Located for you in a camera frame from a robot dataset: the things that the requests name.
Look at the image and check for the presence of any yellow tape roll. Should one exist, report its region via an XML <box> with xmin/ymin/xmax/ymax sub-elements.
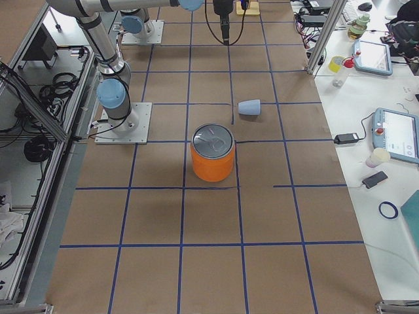
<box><xmin>328</xmin><ymin>56</ymin><xmax>345</xmax><ymax>73</ymax></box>

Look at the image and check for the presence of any teach pendant tablet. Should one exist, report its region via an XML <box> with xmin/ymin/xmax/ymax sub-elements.
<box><xmin>352</xmin><ymin>40</ymin><xmax>393</xmax><ymax>76</ymax></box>
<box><xmin>372</xmin><ymin>108</ymin><xmax>418</xmax><ymax>164</ymax></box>

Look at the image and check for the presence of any teal board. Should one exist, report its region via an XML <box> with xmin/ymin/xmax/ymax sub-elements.
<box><xmin>401</xmin><ymin>190</ymin><xmax>419</xmax><ymax>249</ymax></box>

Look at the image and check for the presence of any far teach pendant tablet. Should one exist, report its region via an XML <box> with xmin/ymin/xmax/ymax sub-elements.
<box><xmin>352</xmin><ymin>40</ymin><xmax>393</xmax><ymax>76</ymax></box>

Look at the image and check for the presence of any white paper cup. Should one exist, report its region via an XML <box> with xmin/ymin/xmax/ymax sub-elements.
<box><xmin>365</xmin><ymin>148</ymin><xmax>391</xmax><ymax>168</ymax></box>

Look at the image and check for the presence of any black smartphone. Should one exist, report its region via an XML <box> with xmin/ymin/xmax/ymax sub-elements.
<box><xmin>362</xmin><ymin>171</ymin><xmax>388</xmax><ymax>189</ymax></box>

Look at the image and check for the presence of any light blue plastic cup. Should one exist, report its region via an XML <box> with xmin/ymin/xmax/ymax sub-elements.
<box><xmin>238</xmin><ymin>99</ymin><xmax>261</xmax><ymax>116</ymax></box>

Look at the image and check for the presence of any aluminium frame post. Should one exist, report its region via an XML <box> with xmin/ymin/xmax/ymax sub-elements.
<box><xmin>305</xmin><ymin>0</ymin><xmax>346</xmax><ymax>74</ymax></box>

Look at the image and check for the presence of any red capped squeeze bottle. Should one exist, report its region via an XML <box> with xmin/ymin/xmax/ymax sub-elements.
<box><xmin>332</xmin><ymin>56</ymin><xmax>355</xmax><ymax>88</ymax></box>

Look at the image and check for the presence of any near teach pendant tablet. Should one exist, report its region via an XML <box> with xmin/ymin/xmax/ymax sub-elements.
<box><xmin>372</xmin><ymin>108</ymin><xmax>418</xmax><ymax>164</ymax></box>

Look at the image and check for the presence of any wooden mug tree stand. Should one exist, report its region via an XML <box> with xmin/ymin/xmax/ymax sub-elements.
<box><xmin>236</xmin><ymin>0</ymin><xmax>260</xmax><ymax>16</ymax></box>

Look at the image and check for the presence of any orange canister with grey lid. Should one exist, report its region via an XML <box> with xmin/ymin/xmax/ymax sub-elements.
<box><xmin>191</xmin><ymin>124</ymin><xmax>235</xmax><ymax>183</ymax></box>

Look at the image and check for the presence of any black power adapter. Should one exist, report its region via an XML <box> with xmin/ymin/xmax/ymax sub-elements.
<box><xmin>333</xmin><ymin>133</ymin><xmax>360</xmax><ymax>145</ymax></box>

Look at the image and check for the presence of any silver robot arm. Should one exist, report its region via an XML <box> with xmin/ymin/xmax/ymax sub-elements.
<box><xmin>48</xmin><ymin>1</ymin><xmax>203</xmax><ymax>135</ymax></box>
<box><xmin>120</xmin><ymin>1</ymin><xmax>234</xmax><ymax>45</ymax></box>

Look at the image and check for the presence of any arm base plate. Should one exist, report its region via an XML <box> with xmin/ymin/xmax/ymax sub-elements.
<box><xmin>121</xmin><ymin>19</ymin><xmax>164</xmax><ymax>46</ymax></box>
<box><xmin>94</xmin><ymin>102</ymin><xmax>153</xmax><ymax>145</ymax></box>

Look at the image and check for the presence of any blue tape ring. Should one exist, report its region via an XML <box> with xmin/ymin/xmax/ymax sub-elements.
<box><xmin>378</xmin><ymin>201</ymin><xmax>399</xmax><ymax>220</ymax></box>

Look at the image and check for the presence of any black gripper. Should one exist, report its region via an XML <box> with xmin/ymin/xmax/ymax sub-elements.
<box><xmin>213</xmin><ymin>0</ymin><xmax>234</xmax><ymax>30</ymax></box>

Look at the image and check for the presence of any green glass jar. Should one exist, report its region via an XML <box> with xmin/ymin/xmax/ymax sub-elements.
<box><xmin>347</xmin><ymin>14</ymin><xmax>371</xmax><ymax>40</ymax></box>

